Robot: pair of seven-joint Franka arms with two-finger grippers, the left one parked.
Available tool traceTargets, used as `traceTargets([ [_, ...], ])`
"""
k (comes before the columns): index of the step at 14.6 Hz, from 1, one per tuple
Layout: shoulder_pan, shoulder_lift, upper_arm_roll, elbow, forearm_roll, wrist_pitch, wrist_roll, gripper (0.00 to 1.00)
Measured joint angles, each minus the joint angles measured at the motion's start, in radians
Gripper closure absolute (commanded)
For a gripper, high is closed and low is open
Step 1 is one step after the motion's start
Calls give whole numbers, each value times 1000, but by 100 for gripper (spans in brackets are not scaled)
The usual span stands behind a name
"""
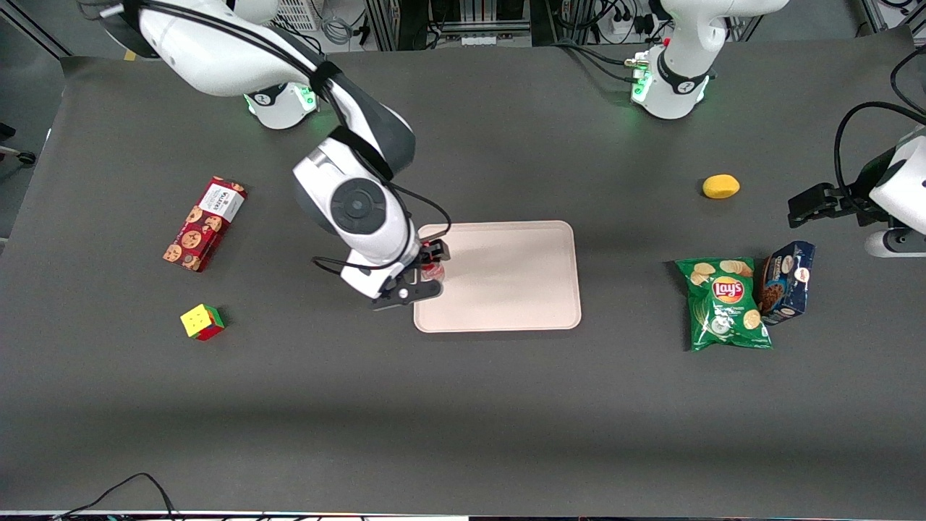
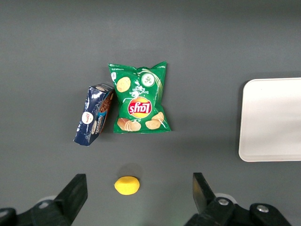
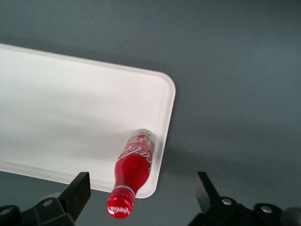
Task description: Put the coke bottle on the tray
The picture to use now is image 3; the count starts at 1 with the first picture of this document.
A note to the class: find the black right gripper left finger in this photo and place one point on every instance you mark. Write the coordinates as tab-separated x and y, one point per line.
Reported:
73	197

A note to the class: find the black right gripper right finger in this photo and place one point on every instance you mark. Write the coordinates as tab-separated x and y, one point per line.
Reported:
209	197

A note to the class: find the red coke bottle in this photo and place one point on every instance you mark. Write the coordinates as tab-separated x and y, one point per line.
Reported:
134	169

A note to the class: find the white plastic tray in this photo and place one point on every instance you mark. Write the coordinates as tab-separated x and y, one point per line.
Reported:
77	117

